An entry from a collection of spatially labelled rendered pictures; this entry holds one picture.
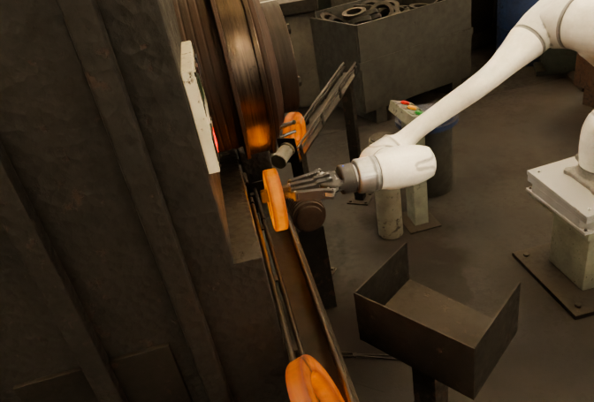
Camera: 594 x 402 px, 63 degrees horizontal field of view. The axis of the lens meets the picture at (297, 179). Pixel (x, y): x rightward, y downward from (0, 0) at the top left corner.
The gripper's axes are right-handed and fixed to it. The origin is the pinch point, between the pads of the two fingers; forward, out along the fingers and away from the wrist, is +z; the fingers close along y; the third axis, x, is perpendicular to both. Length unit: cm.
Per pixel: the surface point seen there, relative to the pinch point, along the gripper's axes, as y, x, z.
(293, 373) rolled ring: -48.8, -5.7, 6.3
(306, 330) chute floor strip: -25.4, -21.1, 0.4
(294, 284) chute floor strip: -11.0, -20.0, -0.2
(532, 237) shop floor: 53, -79, -117
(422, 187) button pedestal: 83, -59, -78
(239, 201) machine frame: -4.6, 2.7, 8.9
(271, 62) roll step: 3.5, 31.0, -4.3
